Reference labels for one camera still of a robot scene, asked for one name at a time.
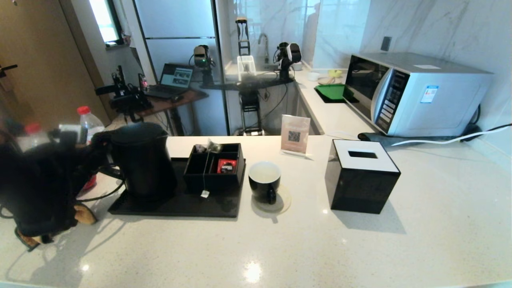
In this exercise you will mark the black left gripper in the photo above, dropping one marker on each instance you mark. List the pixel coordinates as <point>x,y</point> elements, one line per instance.
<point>91,156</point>

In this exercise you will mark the black electric kettle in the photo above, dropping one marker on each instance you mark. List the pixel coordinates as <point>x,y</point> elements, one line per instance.
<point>144,160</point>

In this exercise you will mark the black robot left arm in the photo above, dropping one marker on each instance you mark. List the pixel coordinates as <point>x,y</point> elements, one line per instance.
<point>40,188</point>

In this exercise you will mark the clear pyramid tea bag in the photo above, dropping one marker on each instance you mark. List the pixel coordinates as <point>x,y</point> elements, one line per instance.
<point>214,146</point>

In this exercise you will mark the water bottle red cap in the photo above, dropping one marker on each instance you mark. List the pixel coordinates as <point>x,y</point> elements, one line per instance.
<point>34,140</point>
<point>94,124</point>

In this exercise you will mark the red apple toy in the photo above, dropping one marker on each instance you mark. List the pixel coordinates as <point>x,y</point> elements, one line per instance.
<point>90,182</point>

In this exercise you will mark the brown black oven mitt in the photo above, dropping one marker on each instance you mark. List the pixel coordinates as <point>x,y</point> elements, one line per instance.
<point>86,214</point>

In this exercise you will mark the black controller red lights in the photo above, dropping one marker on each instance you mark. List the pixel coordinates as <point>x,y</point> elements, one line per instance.
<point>143,81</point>

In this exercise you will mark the brown wooden desk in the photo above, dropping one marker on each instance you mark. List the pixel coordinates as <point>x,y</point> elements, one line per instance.
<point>180,100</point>

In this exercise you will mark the black compartment organizer box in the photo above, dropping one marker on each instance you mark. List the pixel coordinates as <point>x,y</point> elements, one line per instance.
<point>196,182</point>

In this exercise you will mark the black rectangular serving tray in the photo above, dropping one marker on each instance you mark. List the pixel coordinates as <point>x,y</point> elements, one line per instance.
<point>188,206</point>

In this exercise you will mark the black laptop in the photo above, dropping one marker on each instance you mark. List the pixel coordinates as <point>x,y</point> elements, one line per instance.
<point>176,78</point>

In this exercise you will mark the red packet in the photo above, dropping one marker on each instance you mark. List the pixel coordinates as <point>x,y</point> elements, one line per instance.
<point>226,164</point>

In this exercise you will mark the silver refrigerator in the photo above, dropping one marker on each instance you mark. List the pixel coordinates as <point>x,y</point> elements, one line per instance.
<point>176,20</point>

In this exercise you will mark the black rig stand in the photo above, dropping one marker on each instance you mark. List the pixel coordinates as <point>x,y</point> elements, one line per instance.
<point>250,104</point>

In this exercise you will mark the black mug white inside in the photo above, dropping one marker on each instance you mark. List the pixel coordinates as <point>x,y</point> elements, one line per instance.
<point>264,188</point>

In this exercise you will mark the translucent round coaster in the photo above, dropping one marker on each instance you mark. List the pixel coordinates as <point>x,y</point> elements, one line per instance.
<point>284,202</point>

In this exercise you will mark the QR code sign stand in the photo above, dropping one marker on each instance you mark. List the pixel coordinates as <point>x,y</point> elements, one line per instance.
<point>295,136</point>

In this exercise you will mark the chrome faucet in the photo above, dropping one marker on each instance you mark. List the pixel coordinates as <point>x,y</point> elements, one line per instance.
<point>263,40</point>

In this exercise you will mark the small white bowl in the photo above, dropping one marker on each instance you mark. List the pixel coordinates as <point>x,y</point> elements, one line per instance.
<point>313,76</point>

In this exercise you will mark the beige plate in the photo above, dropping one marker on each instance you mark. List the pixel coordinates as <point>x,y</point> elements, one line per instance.
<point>326,82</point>

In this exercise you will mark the green cutting board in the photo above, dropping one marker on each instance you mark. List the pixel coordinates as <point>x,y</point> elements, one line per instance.
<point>332,92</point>

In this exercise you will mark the yellow item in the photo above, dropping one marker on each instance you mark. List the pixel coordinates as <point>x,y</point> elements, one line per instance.
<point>335,74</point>

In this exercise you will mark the black tissue box white lid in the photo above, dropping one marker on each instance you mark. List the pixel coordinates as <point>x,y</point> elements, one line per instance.
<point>360,188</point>

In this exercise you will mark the silver microwave oven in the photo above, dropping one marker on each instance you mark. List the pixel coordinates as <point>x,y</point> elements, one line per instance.
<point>436,104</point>

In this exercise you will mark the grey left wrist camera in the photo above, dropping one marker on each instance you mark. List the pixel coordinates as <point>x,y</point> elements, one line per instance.
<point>70,132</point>

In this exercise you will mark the window with black frame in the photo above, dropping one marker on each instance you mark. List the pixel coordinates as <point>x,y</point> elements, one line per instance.
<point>102,20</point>

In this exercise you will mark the black upright frame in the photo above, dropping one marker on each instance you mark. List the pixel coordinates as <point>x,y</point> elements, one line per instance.
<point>241,20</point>

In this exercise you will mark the dark wall socket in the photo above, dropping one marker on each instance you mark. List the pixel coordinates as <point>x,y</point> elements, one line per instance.
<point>385,44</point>

